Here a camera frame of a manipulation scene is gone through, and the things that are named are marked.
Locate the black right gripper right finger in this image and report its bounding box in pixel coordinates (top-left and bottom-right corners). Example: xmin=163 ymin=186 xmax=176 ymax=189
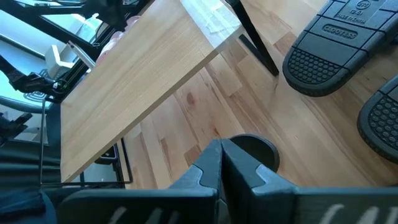
xmin=221 ymin=139 xmax=398 ymax=224

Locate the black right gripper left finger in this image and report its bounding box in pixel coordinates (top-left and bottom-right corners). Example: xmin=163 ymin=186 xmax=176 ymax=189
xmin=57 ymin=139 xmax=223 ymax=224

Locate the pink rubber slide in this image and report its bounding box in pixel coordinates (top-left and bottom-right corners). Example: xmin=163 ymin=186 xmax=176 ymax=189
xmin=124 ymin=14 xmax=142 ymax=32
xmin=95 ymin=30 xmax=126 ymax=65

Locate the wooden shelf with wire legs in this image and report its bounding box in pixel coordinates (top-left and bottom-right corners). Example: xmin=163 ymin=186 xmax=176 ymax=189
xmin=39 ymin=0 xmax=280 ymax=185

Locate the black aluminium frame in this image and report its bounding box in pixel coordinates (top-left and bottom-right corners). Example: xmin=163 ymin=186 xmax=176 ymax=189
xmin=0 ymin=0 xmax=150 ymax=60

